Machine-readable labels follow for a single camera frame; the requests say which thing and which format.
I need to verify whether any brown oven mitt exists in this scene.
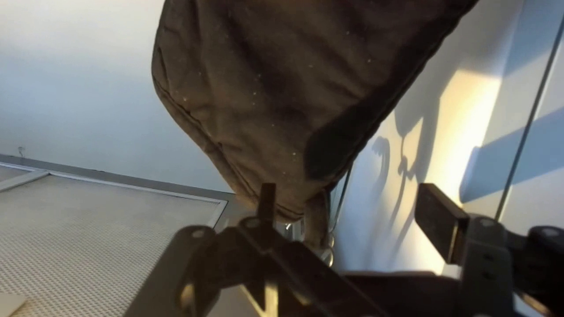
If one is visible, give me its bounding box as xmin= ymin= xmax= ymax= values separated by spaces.
xmin=150 ymin=0 xmax=482 ymax=248

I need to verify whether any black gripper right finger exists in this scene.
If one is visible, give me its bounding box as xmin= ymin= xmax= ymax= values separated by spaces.
xmin=413 ymin=181 xmax=564 ymax=317

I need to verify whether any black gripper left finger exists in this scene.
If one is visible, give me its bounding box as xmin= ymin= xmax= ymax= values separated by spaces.
xmin=122 ymin=181 xmax=385 ymax=317

